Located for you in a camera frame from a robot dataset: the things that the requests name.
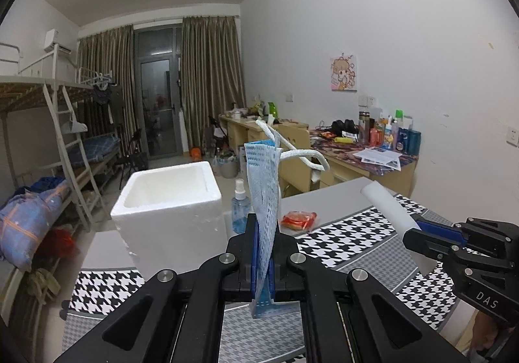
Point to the glass balcony door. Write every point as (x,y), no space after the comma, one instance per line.
(160,103)

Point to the hanging dark clothes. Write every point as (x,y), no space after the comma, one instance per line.
(107,103)

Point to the dark blue cloth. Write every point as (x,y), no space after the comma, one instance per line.
(44,184)

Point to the olive cloth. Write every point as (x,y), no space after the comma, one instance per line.
(42,284)

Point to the white foam box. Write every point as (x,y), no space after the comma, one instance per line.
(162,217)

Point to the green plastic container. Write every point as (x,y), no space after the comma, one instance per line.
(272,111)

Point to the small blue spray bottle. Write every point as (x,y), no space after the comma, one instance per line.
(239,213)

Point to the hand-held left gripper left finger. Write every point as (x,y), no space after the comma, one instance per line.
(254,265)

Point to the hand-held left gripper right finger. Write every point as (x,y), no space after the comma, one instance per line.
(292,261)

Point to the red snack packet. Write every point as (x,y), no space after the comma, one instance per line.
(299,220)

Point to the pink cartoon wall poster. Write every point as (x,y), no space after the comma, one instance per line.
(344,72)

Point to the white bunk bed ladder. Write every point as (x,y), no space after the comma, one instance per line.
(71,152)

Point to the smiley wooden chair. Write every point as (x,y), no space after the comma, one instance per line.
(294,144)

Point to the blue plaid mattress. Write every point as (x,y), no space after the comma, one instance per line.
(99,146)

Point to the red plastic bag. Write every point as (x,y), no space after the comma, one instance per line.
(61,243)

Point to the brown curtain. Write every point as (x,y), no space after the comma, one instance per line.
(105,71)
(213,79)

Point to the wooden desk with printed mat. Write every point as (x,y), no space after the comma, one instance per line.
(348,160)

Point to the single white wall socket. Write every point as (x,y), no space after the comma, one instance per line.
(513,135)

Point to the white and blue carton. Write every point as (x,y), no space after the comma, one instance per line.
(241,158)

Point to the blue face mask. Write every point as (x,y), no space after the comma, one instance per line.
(263,193)

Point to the orange bucket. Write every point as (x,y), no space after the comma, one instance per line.
(196,153)

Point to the houndstooth tablecloth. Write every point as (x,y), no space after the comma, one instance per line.
(365,241)

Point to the double white wall socket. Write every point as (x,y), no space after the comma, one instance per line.
(366,101)

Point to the printed papers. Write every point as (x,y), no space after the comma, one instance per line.
(377,157)

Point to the person's right hand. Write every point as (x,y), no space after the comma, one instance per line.
(488,332)

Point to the white metal bunk bed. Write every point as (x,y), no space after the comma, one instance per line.
(28,91)

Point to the white air conditioner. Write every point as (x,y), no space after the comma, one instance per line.
(56,41)

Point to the wooden desk with drawers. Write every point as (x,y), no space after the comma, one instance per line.
(235,132)

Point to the yellow tube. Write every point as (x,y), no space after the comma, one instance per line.
(343,139)

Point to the group of toiletry bottles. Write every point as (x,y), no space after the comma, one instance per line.
(389,134)

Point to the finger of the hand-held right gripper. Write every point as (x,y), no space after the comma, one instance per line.
(423,243)
(440,230)

